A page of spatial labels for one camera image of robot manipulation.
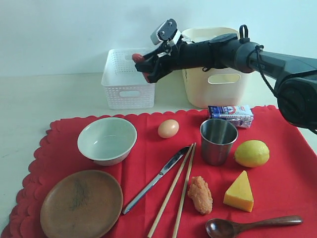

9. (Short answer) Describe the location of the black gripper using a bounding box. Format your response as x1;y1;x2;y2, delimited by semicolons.
135;41;213;83

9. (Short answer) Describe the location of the red sausage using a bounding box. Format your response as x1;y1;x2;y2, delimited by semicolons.
132;53;150;83

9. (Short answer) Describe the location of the brown egg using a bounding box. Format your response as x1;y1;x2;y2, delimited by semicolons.
158;119;179;139

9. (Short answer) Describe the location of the blue white milk carton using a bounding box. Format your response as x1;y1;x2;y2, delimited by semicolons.
208;105;254;128

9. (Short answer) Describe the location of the yellow lemon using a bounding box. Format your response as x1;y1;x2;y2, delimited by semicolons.
234;140;270;168

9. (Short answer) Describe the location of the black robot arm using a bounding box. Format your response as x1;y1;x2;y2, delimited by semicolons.
135;22;317;132

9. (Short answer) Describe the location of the white perforated plastic basket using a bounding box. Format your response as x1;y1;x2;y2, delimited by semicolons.
101;48;156;110

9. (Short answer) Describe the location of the cream plastic bin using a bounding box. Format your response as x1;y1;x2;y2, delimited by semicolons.
181;27;249;109

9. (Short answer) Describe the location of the pale green ceramic bowl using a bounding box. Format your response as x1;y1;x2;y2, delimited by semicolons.
77;117;137;166

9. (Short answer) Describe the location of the right wooden chopstick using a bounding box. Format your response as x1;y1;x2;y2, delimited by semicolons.
172;142;197;238

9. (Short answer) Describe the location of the wooden chopstick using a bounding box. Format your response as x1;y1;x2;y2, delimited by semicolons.
147;143;196;238
172;142;197;238

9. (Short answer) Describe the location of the silver table knife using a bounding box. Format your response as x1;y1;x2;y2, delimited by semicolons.
122;146;190;215

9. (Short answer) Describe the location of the stainless steel cup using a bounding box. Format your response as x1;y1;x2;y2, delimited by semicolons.
200;118;238;166

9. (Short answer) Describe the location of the fried chicken piece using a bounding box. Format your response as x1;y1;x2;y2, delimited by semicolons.
187;176;213;215

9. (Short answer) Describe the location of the red scalloped cloth mat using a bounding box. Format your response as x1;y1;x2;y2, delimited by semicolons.
1;106;317;238

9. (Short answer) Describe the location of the brown wooden plate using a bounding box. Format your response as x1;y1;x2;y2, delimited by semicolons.
40;170;123;238

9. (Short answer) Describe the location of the yellow cheese wedge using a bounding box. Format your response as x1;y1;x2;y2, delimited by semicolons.
223;171;254;212

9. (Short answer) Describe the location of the left wooden chopstick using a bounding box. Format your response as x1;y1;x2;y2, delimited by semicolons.
147;143;196;238

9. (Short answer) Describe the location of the dark wooden spoon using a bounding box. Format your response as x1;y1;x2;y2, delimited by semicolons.
205;216;303;238

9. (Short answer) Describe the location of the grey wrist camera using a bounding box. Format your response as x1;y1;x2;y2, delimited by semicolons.
150;18;177;46

